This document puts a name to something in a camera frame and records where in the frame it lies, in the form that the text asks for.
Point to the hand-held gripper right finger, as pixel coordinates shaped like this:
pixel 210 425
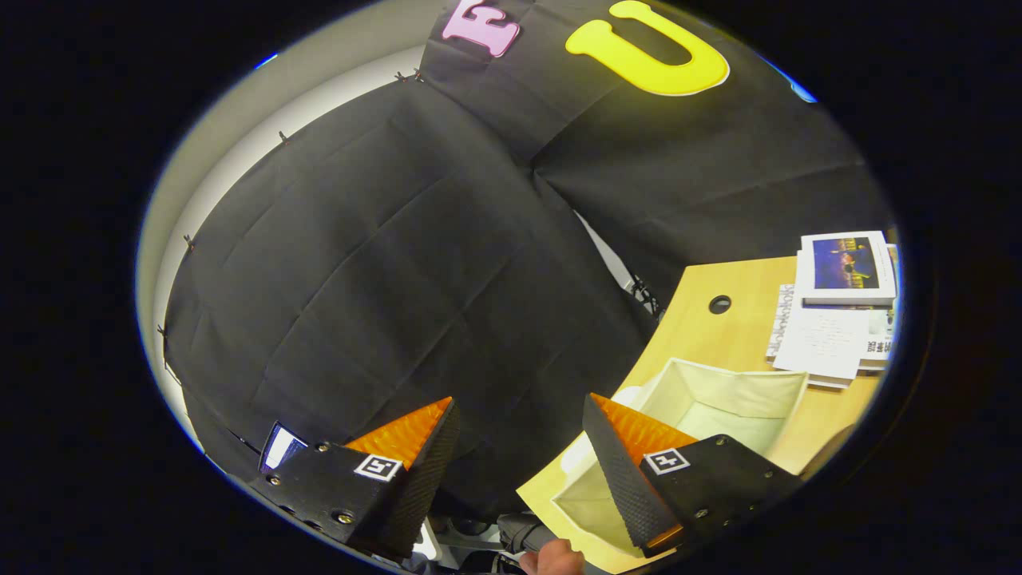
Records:
pixel 627 487

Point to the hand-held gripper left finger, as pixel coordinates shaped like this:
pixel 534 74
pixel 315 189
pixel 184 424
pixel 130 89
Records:
pixel 419 487

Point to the pale green fabric storage box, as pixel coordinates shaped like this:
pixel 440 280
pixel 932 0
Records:
pixel 718 399

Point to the dark grey object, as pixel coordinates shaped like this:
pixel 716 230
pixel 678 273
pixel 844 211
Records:
pixel 523 531

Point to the white text cover book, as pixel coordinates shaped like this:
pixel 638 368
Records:
pixel 822 343

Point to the book with night photo cover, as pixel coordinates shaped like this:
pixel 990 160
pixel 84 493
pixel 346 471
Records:
pixel 846 263

